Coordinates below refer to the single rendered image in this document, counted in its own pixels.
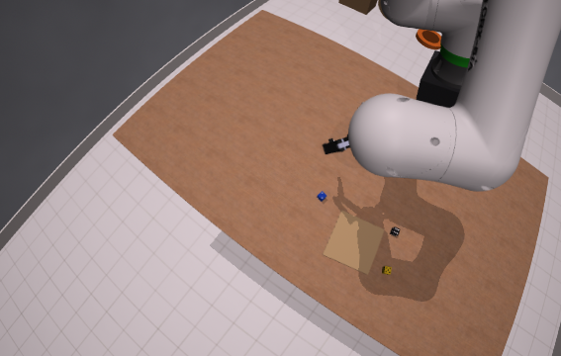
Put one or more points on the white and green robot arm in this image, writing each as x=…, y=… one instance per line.
x=476, y=144

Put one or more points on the blue die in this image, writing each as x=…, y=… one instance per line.
x=321, y=196

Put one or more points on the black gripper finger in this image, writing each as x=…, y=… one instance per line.
x=333, y=146

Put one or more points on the tan flat mat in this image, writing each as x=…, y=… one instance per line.
x=354, y=242

